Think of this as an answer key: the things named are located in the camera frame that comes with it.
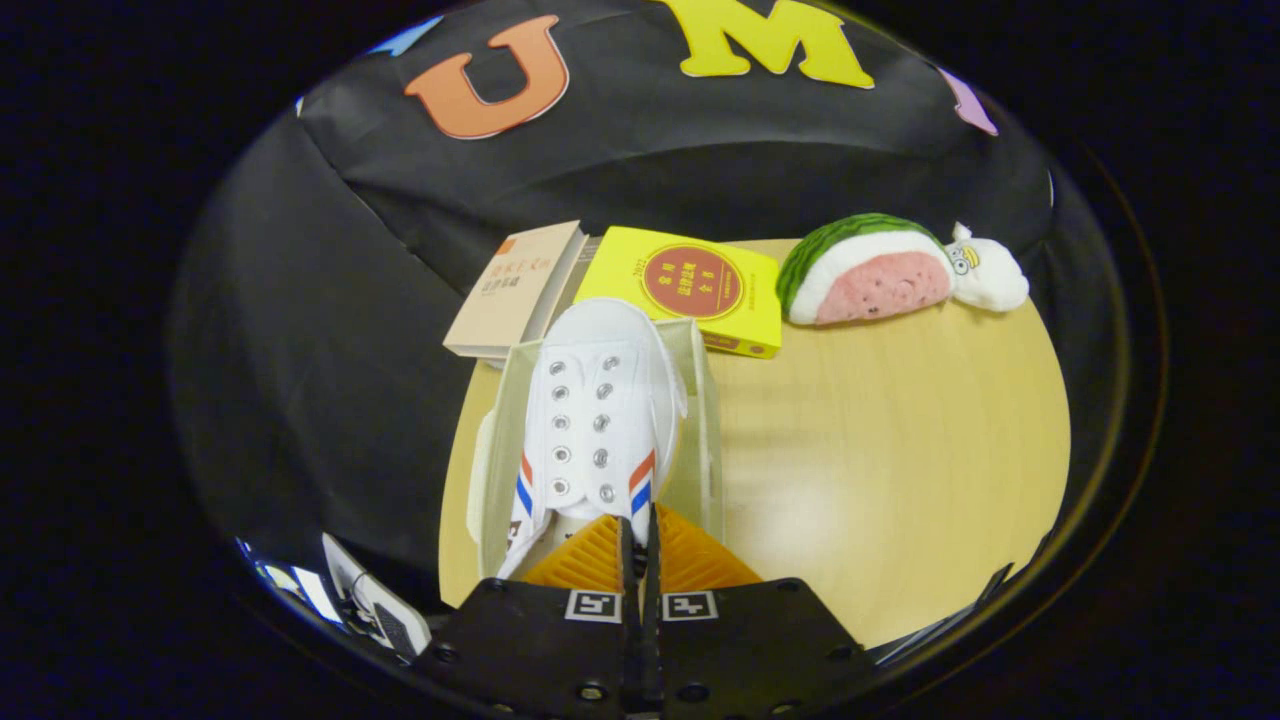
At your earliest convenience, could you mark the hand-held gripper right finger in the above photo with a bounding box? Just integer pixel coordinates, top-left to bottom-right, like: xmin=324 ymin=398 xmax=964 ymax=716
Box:
xmin=645 ymin=503 xmax=866 ymax=719

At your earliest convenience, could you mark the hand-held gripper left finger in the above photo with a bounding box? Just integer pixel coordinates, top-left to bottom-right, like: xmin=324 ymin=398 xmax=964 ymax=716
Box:
xmin=415 ymin=515 xmax=641 ymax=719

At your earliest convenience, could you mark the cream fabric storage box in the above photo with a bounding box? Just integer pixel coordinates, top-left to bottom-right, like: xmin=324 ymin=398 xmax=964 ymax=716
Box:
xmin=476 ymin=316 xmax=725 ymax=583

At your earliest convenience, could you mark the beige book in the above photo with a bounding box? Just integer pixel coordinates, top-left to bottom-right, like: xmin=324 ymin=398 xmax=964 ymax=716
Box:
xmin=443 ymin=220 xmax=591 ymax=361

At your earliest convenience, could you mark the yellow book with red circle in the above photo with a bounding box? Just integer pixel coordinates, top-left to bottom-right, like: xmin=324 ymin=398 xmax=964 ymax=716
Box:
xmin=573 ymin=226 xmax=783 ymax=359

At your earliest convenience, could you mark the grey book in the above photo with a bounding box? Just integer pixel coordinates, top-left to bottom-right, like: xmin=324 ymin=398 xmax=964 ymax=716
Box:
xmin=548 ymin=232 xmax=604 ymax=326

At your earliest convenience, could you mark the watermelon slice plush toy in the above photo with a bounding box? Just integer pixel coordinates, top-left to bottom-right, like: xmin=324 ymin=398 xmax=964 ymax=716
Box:
xmin=776 ymin=212 xmax=953 ymax=327

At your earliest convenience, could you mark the white plush toy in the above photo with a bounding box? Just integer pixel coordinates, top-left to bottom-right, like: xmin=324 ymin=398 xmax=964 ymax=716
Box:
xmin=945 ymin=222 xmax=1031 ymax=313

